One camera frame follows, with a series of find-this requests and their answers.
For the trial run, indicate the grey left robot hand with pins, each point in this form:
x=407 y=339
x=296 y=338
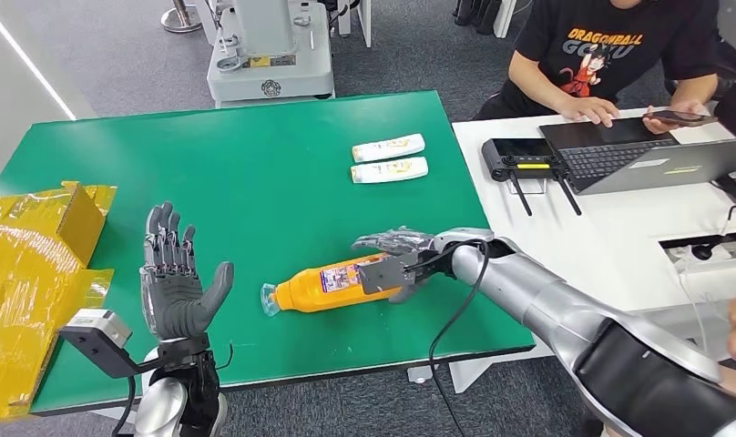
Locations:
x=175 y=295

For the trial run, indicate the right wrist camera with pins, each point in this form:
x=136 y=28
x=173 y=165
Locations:
x=383 y=274

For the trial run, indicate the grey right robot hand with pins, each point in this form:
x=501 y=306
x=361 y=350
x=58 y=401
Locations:
x=398 y=240

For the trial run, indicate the person's right hand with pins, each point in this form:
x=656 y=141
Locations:
x=591 y=108

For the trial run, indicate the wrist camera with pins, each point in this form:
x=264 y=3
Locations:
x=383 y=274
x=99 y=332

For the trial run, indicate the black smartphone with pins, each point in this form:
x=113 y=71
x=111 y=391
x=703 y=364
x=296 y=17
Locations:
x=676 y=117

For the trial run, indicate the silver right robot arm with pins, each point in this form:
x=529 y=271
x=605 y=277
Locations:
x=561 y=307

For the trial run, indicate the metal stanchion base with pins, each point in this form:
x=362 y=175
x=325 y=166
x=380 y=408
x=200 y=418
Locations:
x=181 y=21

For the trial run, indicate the grey white robot base machine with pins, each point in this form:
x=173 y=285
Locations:
x=271 y=66

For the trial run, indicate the person's left hand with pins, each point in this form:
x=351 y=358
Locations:
x=688 y=105

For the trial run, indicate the white shampoo bottle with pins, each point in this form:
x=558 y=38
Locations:
x=389 y=170
x=389 y=148

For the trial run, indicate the black remote controller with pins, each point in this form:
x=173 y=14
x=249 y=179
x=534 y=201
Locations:
x=519 y=157

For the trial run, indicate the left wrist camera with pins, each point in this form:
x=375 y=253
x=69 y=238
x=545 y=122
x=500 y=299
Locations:
x=99 y=332

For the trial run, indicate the grey laptop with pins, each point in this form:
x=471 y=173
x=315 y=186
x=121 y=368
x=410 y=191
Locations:
x=621 y=157

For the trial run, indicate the desk power socket tray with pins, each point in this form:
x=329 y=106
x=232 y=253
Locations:
x=703 y=250

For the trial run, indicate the yellow taped cardboard box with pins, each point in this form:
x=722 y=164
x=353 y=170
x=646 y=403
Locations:
x=24 y=289

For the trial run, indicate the orange bottle with label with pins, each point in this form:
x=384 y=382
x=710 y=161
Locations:
x=319 y=289

